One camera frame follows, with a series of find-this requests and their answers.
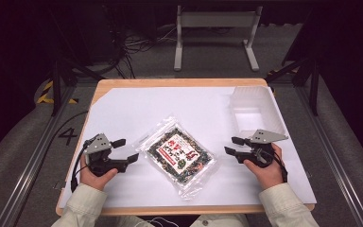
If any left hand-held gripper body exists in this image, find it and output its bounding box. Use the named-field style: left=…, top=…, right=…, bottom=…
left=82, top=132, right=130, bottom=178

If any white translucent plastic container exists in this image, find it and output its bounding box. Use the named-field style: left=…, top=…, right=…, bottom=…
left=228, top=85, right=289, bottom=140

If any black metal stand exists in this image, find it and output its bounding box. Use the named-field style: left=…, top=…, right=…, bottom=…
left=265, top=55, right=321, bottom=117
left=50, top=55, right=106, bottom=117

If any bundle of black floor cables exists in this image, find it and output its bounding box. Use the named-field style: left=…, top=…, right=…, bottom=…
left=105, top=18, right=178, bottom=79

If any yellow black hazard tape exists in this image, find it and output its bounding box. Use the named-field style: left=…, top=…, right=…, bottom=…
left=36, top=79, right=78, bottom=105

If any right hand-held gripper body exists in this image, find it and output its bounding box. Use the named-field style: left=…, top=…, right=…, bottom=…
left=236, top=129, right=289, bottom=169

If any wooden table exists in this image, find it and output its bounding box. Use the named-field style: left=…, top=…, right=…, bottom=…
left=55, top=78, right=316, bottom=218

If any white metal stand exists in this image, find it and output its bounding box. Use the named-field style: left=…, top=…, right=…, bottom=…
left=173, top=5, right=264, bottom=73

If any person's left hand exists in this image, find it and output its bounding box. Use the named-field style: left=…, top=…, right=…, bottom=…
left=79, top=155, right=120, bottom=192

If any thin white cable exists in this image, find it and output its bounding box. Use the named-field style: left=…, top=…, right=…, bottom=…
left=137, top=216, right=182, bottom=227

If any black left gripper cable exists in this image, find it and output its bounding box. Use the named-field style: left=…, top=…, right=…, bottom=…
left=70, top=140, right=91, bottom=194

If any clear packet of dried seaweed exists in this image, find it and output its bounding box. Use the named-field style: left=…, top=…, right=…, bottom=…
left=135, top=115, right=218, bottom=201

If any person's right hand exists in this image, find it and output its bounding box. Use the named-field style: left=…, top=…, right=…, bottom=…
left=243, top=143, right=285, bottom=191

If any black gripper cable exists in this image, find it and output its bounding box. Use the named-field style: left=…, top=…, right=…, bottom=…
left=70, top=140, right=91, bottom=194
left=272, top=150, right=289, bottom=184

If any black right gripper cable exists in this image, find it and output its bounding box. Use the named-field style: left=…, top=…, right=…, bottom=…
left=272, top=150, right=289, bottom=184

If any aluminium rail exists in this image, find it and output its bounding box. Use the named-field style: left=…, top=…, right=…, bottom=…
left=295, top=84, right=363, bottom=227
left=0, top=84, right=78, bottom=227

